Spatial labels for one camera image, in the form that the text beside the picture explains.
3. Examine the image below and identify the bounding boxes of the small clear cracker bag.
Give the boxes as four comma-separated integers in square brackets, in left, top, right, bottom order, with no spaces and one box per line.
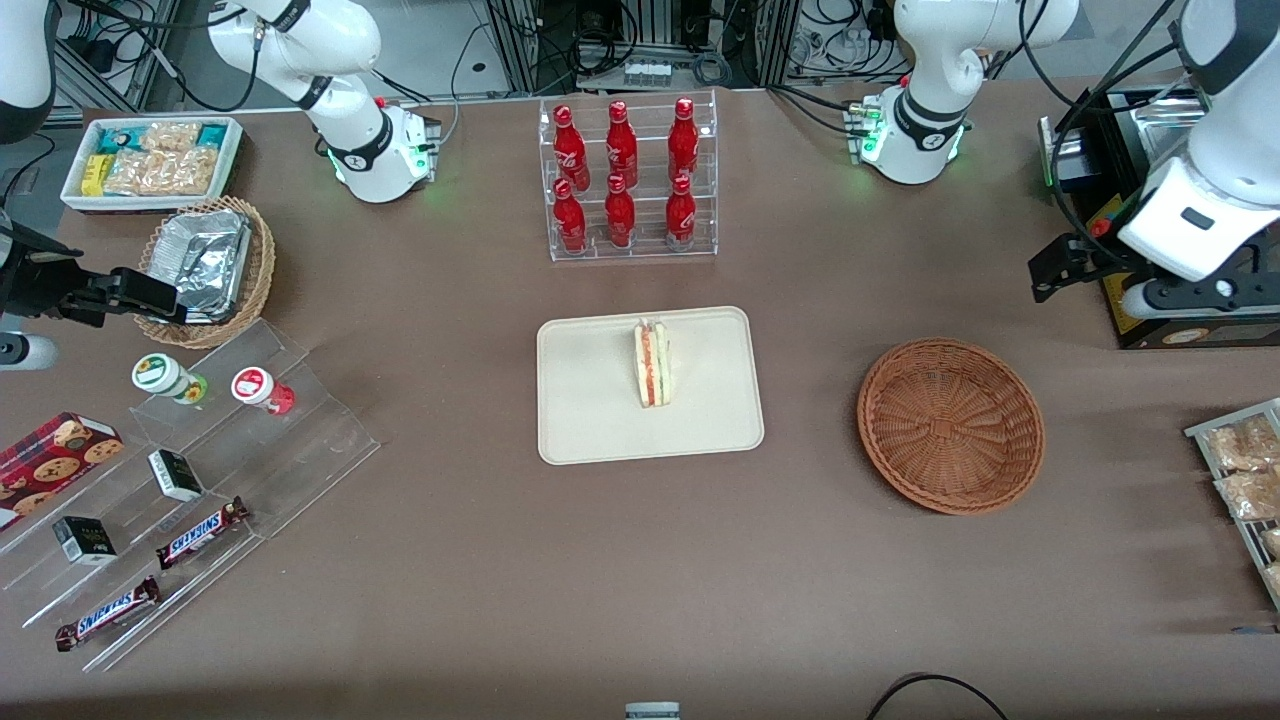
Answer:
[140,121,202,153]

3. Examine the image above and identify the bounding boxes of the red cookie box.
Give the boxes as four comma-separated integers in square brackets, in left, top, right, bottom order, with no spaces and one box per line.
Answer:
[0,411,126,533]

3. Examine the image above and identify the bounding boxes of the beige plastic tray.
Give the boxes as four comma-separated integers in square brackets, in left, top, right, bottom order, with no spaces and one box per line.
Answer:
[536,306,766,467]

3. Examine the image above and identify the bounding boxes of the clear acrylic bottle rack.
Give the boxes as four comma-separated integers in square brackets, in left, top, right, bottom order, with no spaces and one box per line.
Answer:
[538,90,719,263]

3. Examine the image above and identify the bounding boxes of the small black box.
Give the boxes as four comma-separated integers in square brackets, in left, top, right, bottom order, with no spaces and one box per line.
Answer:
[52,516,118,567]
[148,449,205,503]

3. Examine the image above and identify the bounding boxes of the clear acrylic stepped display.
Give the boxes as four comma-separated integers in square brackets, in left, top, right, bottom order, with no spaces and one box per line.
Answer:
[0,318,382,673]

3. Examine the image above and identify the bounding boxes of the snickers chocolate bar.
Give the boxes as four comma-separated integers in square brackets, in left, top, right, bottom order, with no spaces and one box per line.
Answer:
[55,575,162,653]
[155,497,250,571]

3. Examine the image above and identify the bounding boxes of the white snack bin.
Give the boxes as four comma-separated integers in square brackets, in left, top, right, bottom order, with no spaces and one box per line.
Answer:
[60,115,244,213]

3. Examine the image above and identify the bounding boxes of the green lidded cup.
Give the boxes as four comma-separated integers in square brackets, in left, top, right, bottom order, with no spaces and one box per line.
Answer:
[131,353,209,406]

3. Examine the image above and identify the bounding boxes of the clear snack bag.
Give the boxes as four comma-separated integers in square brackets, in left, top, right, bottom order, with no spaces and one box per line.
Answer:
[1215,470,1280,522]
[1205,417,1280,472]

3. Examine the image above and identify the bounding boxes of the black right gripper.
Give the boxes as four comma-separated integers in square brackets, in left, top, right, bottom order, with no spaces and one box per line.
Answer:
[0,226,192,329]

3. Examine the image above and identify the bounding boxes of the steel warmer pan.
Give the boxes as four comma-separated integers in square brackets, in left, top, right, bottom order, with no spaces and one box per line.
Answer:
[1130,98,1206,166]

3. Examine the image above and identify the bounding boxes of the red cola bottle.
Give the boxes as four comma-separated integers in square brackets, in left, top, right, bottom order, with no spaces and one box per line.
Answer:
[668,98,701,186]
[553,105,591,191]
[553,178,588,253]
[665,175,698,249]
[604,175,637,249]
[606,101,639,189]

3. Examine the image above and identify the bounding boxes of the triangular sandwich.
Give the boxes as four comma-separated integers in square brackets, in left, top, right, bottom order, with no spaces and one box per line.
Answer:
[633,317,674,409]

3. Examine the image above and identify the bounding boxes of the large clear cracker bag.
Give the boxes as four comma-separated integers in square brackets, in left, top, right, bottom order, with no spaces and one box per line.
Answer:
[103,148,218,197]

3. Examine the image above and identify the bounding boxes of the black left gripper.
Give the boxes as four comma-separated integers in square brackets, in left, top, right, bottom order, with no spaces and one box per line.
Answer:
[1029,234,1137,304]

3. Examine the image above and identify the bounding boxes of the red lidded cup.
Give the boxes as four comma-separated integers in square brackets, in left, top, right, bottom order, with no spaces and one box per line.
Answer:
[231,367,296,416]

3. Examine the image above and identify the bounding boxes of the aluminium foil tray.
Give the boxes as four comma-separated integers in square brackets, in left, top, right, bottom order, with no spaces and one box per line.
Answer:
[150,210,253,325]

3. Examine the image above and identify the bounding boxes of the black food warmer machine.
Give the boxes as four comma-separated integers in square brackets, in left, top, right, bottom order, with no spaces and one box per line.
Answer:
[1038,85,1280,350]

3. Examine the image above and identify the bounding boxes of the black floor cable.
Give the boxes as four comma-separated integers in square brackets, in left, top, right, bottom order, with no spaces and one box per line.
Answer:
[865,673,1011,720]

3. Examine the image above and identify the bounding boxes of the light wicker basket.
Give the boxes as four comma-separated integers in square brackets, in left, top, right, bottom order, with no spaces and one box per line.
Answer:
[135,196,277,351]

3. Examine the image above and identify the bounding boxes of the round brown wicker basket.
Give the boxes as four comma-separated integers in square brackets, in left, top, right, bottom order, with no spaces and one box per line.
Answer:
[857,338,1047,517]

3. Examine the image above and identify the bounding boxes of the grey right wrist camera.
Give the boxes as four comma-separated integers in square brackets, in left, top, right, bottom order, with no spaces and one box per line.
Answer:
[0,335,58,372]

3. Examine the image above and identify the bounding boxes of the grey wire rack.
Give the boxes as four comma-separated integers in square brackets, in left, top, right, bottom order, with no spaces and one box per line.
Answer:
[1185,398,1280,611]

